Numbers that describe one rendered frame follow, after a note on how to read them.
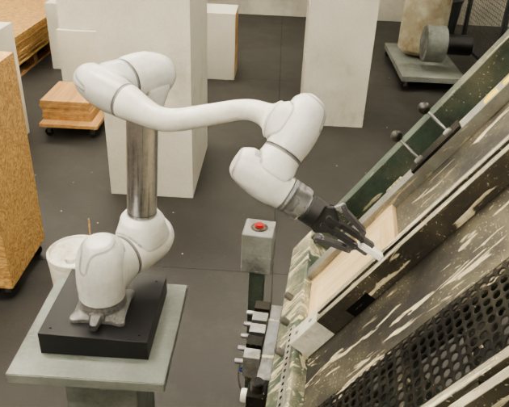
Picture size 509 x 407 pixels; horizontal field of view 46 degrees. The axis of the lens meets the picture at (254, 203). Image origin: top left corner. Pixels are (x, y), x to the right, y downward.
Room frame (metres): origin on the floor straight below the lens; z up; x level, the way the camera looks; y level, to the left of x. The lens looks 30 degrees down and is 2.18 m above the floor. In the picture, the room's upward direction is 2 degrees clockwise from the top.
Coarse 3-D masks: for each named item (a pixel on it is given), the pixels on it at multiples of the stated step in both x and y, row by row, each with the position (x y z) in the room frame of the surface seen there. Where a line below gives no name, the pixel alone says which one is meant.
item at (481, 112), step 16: (496, 96) 1.62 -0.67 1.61; (480, 112) 1.63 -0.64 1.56; (464, 128) 1.63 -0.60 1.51; (448, 144) 1.64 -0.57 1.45; (432, 160) 1.64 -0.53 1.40; (416, 176) 1.65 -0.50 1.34; (400, 192) 1.65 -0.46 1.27; (384, 208) 1.66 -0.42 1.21; (368, 224) 1.66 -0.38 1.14; (336, 256) 1.67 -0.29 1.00
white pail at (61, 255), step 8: (88, 224) 2.68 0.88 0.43; (64, 240) 2.63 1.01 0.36; (72, 240) 2.63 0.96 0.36; (80, 240) 2.64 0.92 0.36; (48, 248) 2.54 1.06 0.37; (56, 248) 2.55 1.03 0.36; (64, 248) 2.56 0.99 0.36; (72, 248) 2.56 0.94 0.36; (48, 256) 2.47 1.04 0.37; (56, 256) 2.48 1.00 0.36; (64, 256) 2.48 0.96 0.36; (72, 256) 2.45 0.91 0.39; (48, 264) 2.46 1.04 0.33; (56, 264) 2.40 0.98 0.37; (64, 264) 2.42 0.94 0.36; (72, 264) 2.42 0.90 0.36; (56, 272) 2.40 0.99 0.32; (64, 272) 2.39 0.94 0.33; (56, 280) 2.42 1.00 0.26
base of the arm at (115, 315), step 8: (128, 296) 1.61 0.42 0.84; (80, 304) 1.52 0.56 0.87; (120, 304) 1.53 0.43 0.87; (128, 304) 1.58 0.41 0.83; (80, 312) 1.51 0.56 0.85; (88, 312) 1.49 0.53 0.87; (96, 312) 1.49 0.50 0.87; (104, 312) 1.49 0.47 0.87; (112, 312) 1.50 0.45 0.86; (120, 312) 1.52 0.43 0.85; (72, 320) 1.47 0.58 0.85; (80, 320) 1.48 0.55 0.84; (88, 320) 1.48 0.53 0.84; (96, 320) 1.46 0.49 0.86; (104, 320) 1.48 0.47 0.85; (112, 320) 1.48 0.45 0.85; (120, 320) 1.49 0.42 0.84; (96, 328) 1.44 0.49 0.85
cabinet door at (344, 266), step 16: (384, 224) 1.58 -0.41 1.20; (384, 240) 1.50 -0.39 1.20; (352, 256) 1.58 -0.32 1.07; (368, 256) 1.50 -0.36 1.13; (320, 272) 1.68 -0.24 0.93; (336, 272) 1.58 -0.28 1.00; (352, 272) 1.50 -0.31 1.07; (320, 288) 1.58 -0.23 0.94; (336, 288) 1.49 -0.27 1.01; (320, 304) 1.49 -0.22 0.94
